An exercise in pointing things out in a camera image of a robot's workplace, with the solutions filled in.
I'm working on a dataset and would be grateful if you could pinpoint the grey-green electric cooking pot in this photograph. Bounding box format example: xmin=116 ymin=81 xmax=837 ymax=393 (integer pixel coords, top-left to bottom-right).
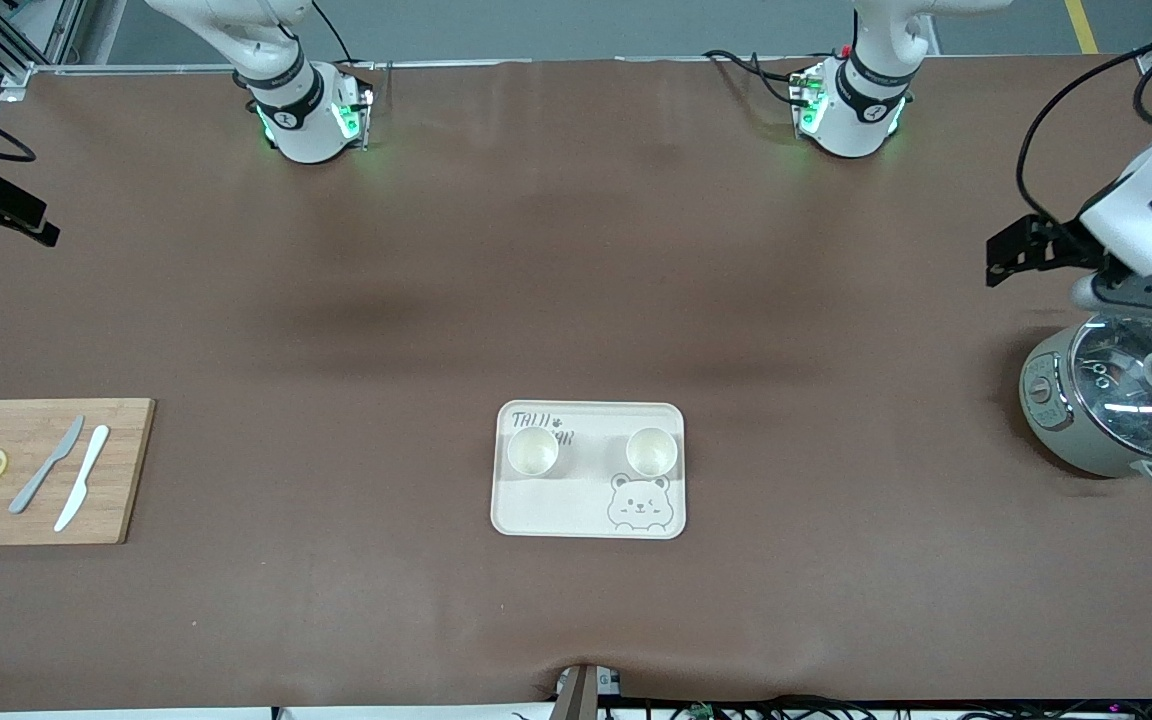
xmin=1019 ymin=322 xmax=1152 ymax=490

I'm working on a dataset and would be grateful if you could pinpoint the black left arm base cable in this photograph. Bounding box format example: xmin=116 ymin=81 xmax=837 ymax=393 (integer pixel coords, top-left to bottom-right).
xmin=701 ymin=48 xmax=805 ymax=107

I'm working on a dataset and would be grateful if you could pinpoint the glass pot lid with knob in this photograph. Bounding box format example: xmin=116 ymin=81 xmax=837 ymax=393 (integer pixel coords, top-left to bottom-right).
xmin=1069 ymin=313 xmax=1152 ymax=463

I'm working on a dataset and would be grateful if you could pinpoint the white IKEA cup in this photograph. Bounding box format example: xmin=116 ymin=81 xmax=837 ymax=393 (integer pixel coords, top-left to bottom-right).
xmin=506 ymin=427 xmax=561 ymax=478
xmin=625 ymin=427 xmax=679 ymax=478

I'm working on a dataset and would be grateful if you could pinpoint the white plastic knife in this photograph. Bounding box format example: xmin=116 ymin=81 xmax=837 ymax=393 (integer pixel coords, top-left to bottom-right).
xmin=54 ymin=425 xmax=111 ymax=533

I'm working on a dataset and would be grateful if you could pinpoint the wooden cutting board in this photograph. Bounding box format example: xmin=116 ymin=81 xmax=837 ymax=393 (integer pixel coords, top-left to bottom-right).
xmin=0 ymin=398 xmax=156 ymax=547

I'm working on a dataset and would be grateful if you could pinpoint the grey clamp with brown post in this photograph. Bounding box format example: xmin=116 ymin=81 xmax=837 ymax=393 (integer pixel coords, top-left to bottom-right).
xmin=550 ymin=662 xmax=623 ymax=720

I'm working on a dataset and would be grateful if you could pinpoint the grey plastic knife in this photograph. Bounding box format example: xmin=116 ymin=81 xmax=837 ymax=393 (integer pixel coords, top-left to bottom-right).
xmin=8 ymin=415 xmax=86 ymax=515

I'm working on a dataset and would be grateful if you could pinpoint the black arm base cable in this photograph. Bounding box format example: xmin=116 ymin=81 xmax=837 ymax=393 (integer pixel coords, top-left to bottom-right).
xmin=701 ymin=48 xmax=805 ymax=107
xmin=311 ymin=0 xmax=355 ymax=65

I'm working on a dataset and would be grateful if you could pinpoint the black right arm base cable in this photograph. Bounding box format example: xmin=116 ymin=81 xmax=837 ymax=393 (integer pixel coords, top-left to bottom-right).
xmin=311 ymin=0 xmax=355 ymax=65

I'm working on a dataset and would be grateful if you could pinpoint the brown table mat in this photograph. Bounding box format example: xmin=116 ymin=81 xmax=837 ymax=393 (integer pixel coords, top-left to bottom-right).
xmin=0 ymin=55 xmax=1152 ymax=713

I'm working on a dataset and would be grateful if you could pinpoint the cream tray with bear print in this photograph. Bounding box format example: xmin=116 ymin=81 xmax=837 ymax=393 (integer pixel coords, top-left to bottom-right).
xmin=490 ymin=400 xmax=687 ymax=541

